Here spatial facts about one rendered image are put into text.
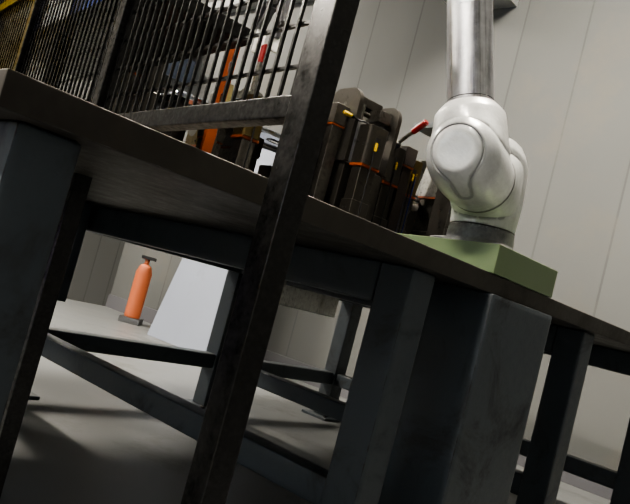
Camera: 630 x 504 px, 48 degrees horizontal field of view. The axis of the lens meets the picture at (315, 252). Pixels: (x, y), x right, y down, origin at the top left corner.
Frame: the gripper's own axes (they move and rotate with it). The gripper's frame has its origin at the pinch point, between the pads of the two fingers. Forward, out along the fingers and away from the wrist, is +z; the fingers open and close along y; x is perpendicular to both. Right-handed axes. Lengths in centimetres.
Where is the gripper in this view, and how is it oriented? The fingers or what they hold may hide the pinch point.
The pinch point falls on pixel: (265, 43)
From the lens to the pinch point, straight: 207.4
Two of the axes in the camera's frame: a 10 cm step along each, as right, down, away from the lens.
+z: -2.6, 9.6, -0.6
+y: -6.1, -1.1, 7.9
